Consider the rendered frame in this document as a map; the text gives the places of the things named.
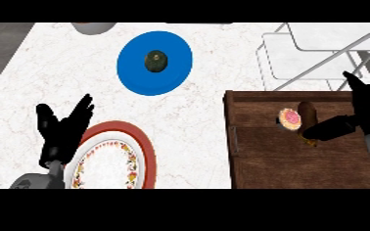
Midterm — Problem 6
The white wire tiered shelf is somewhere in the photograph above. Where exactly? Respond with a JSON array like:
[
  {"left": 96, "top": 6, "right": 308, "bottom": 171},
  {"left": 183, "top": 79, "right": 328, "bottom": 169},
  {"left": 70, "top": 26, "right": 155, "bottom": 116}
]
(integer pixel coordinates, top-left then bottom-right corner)
[{"left": 255, "top": 23, "right": 370, "bottom": 92}]

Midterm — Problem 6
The grey round bowl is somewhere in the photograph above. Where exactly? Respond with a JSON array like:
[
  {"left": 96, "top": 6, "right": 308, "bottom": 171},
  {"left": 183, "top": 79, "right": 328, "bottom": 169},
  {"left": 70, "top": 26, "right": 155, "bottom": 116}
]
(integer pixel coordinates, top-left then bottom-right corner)
[{"left": 71, "top": 23, "right": 118, "bottom": 36}]

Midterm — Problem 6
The pink frosted cupcake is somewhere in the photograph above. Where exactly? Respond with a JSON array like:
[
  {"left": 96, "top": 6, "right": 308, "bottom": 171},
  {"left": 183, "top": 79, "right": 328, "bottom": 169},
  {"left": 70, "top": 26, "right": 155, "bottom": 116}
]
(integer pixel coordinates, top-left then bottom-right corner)
[{"left": 276, "top": 107, "right": 304, "bottom": 131}]

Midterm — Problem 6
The blue round plate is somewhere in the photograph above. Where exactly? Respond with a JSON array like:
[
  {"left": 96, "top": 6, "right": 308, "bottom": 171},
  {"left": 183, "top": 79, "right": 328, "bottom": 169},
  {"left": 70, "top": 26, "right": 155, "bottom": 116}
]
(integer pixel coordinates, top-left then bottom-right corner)
[{"left": 115, "top": 30, "right": 193, "bottom": 97}]

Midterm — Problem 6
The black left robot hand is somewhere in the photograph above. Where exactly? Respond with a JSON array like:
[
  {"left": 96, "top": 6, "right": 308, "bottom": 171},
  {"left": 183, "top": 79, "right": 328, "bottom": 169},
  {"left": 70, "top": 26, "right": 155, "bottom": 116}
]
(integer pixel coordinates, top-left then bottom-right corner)
[{"left": 36, "top": 93, "right": 98, "bottom": 170}]

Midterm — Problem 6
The dark green avocado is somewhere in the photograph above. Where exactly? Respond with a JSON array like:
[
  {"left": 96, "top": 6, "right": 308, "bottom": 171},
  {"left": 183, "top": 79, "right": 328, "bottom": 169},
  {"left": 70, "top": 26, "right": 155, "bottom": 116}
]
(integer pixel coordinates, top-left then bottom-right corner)
[{"left": 143, "top": 49, "right": 170, "bottom": 73}]

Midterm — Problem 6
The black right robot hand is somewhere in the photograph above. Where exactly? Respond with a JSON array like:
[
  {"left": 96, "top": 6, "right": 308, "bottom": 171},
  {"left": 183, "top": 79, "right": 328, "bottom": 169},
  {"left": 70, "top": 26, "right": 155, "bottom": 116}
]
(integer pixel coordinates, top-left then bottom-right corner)
[{"left": 301, "top": 70, "right": 370, "bottom": 142}]

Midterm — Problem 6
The brown wooden tray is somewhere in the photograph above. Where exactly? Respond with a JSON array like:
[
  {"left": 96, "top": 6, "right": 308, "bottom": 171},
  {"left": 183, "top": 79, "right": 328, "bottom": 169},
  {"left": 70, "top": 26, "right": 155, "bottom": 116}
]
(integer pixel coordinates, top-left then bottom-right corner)
[{"left": 223, "top": 90, "right": 370, "bottom": 190}]

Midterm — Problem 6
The red rimmed floral plate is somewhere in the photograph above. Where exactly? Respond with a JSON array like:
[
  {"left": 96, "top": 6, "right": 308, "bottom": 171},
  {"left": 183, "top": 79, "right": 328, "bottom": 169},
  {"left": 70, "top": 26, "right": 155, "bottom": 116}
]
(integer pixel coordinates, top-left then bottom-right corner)
[{"left": 64, "top": 120, "right": 158, "bottom": 190}]

